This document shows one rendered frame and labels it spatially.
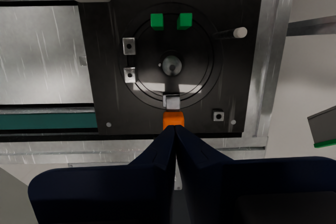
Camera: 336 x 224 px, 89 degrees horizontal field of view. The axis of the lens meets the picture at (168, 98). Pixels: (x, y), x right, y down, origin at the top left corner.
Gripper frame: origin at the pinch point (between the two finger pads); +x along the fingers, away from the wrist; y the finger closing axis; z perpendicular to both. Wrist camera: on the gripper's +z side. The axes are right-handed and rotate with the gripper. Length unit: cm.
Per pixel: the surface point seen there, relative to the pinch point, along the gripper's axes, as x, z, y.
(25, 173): 30, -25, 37
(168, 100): 9.1, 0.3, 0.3
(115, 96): 18.4, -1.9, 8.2
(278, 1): 19.1, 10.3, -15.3
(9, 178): 117, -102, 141
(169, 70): 10.3, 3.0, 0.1
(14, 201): 117, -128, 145
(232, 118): 18.2, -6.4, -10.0
